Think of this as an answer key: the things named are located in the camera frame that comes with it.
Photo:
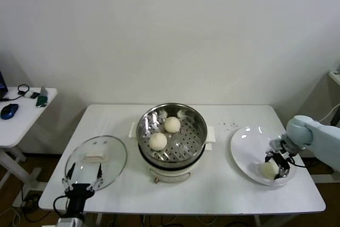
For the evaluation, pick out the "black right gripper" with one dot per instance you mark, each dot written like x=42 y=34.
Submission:
x=281 y=158

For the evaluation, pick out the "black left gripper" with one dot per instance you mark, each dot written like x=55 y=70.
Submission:
x=77 y=192

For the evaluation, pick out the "white steamed baozi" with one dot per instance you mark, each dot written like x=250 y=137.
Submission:
x=269 y=170
x=172 y=124
x=158 y=141

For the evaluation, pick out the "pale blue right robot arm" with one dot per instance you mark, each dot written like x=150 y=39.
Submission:
x=324 y=139

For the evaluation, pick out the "white round plate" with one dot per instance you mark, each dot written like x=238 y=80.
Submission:
x=247 y=150

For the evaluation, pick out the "white side table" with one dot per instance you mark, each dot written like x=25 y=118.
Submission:
x=24 y=123

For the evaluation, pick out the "green circuit board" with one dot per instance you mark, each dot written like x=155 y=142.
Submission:
x=42 y=100

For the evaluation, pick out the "blue computer mouse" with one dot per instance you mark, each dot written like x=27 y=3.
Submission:
x=9 y=110

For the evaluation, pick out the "black laptop screen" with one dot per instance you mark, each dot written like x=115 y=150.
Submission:
x=1 y=83

